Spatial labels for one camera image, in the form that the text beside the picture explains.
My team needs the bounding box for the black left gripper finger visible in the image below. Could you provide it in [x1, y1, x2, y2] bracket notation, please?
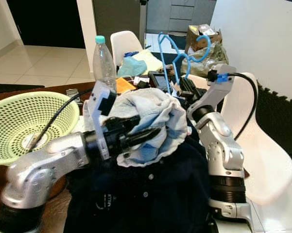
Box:
[122, 139, 154, 152]
[131, 126, 164, 141]

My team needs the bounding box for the light green mesh basket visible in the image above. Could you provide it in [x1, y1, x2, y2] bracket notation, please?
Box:
[0, 91, 81, 166]

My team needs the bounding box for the pale yellow cloth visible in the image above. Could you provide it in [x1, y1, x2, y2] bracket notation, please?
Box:
[131, 49, 163, 73]

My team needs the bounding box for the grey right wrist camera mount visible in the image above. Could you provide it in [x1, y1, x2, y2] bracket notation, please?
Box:
[197, 64, 238, 110]

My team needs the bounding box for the small printed packet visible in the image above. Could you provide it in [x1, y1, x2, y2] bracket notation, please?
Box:
[22, 136, 44, 150]

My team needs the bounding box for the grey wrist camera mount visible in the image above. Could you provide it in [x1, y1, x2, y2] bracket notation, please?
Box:
[83, 80, 117, 161]
[197, 64, 238, 110]

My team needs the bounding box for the blue plastic hanger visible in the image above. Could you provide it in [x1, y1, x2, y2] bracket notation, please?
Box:
[158, 32, 212, 81]

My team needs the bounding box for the dark grey tall cabinet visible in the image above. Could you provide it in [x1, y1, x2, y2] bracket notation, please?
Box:
[92, 0, 147, 37]

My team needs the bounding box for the black foam mat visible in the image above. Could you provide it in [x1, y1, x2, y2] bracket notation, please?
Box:
[255, 83, 292, 168]

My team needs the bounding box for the light blue denim garment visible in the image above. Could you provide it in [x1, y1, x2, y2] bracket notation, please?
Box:
[85, 87, 195, 168]

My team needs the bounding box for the clear bottle with teal cap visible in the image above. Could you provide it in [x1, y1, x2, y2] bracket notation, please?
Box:
[92, 35, 117, 93]

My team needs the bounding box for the teal cloth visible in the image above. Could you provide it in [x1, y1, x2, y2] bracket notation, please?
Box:
[117, 56, 148, 78]

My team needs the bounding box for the navy polo shirt with buttons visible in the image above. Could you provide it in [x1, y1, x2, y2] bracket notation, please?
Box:
[63, 141, 219, 233]

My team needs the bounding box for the olive plastic bag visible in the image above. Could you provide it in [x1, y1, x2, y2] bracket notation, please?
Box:
[194, 43, 231, 78]

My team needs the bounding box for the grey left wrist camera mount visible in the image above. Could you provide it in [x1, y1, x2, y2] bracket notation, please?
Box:
[83, 80, 117, 161]

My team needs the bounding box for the black device with screen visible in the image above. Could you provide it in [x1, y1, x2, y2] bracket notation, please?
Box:
[148, 70, 175, 90]

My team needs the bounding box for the grey drawer cabinet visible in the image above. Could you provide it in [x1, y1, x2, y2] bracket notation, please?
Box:
[146, 0, 217, 34]

